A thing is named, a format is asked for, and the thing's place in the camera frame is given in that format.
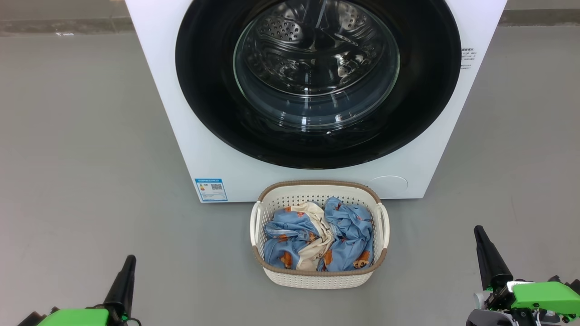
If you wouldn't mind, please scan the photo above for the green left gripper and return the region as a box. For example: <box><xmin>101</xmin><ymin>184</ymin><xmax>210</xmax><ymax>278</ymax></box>
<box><xmin>18</xmin><ymin>255</ymin><xmax>142</xmax><ymax>326</ymax></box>

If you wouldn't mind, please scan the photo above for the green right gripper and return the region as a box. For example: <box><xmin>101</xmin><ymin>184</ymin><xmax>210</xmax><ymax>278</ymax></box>
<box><xmin>467</xmin><ymin>225</ymin><xmax>580</xmax><ymax>326</ymax></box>

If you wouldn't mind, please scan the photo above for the cream and blue garment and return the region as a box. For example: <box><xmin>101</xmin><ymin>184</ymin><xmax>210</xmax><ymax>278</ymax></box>
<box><xmin>263</xmin><ymin>202</ymin><xmax>337</xmax><ymax>271</ymax></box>

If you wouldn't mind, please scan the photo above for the dark round glass washer door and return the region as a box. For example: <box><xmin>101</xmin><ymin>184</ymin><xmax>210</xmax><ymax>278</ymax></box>
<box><xmin>175</xmin><ymin>0</ymin><xmax>462</xmax><ymax>170</ymax></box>

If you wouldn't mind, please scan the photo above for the white front-load washing machine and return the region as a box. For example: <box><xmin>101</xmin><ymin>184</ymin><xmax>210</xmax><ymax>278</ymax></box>
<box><xmin>125</xmin><ymin>0</ymin><xmax>508</xmax><ymax>203</ymax></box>

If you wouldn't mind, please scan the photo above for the stainless steel washing machine drum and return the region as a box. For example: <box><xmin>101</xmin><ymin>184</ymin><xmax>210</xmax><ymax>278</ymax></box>
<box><xmin>235</xmin><ymin>0</ymin><xmax>400</xmax><ymax>131</ymax></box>

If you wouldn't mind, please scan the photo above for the round white filter cover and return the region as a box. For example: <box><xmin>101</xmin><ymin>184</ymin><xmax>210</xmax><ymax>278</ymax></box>
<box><xmin>368</xmin><ymin>176</ymin><xmax>408</xmax><ymax>199</ymax></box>

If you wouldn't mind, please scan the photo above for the blue energy label sticker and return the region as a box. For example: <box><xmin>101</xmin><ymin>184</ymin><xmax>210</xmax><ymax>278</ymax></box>
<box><xmin>195</xmin><ymin>178</ymin><xmax>228</xmax><ymax>202</ymax></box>

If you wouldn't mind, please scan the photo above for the white perforated basket brown rim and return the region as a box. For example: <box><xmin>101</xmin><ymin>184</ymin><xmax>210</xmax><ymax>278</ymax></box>
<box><xmin>250</xmin><ymin>180</ymin><xmax>390</xmax><ymax>289</ymax></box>

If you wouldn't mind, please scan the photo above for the small black text sticker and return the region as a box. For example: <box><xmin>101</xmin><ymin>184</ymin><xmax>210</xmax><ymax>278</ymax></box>
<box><xmin>460</xmin><ymin>47</ymin><xmax>477</xmax><ymax>70</ymax></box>

